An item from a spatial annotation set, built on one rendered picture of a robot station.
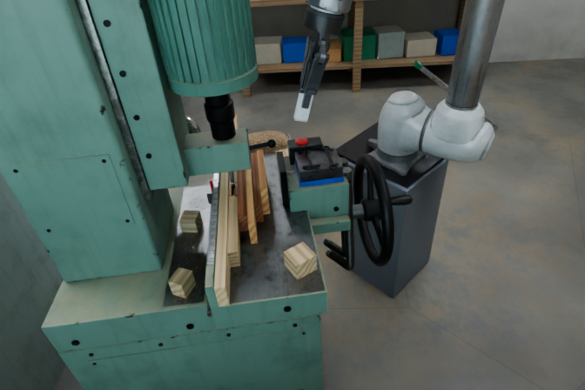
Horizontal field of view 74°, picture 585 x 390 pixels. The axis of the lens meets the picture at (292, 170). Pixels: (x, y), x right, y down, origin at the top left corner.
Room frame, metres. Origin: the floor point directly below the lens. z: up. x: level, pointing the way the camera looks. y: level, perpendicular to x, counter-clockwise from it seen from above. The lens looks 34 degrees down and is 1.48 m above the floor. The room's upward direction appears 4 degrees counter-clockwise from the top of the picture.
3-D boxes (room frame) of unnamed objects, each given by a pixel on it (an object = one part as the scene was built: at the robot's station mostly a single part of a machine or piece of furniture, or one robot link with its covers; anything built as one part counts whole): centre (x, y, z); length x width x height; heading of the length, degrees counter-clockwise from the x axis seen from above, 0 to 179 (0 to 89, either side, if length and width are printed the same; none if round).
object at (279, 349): (0.74, 0.26, 0.36); 0.58 x 0.45 x 0.71; 95
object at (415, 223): (1.31, -0.42, 0.30); 0.30 x 0.30 x 0.60; 41
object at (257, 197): (0.76, 0.09, 0.92); 0.22 x 0.02 x 0.05; 5
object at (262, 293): (0.75, 0.03, 0.87); 0.61 x 0.30 x 0.06; 5
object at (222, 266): (0.74, 0.16, 0.92); 0.60 x 0.02 x 0.05; 5
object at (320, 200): (0.76, -0.05, 0.91); 0.15 x 0.14 x 0.09; 5
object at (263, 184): (0.76, 0.07, 0.94); 0.16 x 0.02 x 0.08; 5
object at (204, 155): (0.75, 0.16, 1.03); 0.14 x 0.07 x 0.09; 95
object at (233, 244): (0.83, 0.15, 0.92); 0.60 x 0.02 x 0.04; 5
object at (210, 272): (0.74, 0.18, 0.93); 0.60 x 0.02 x 0.06; 5
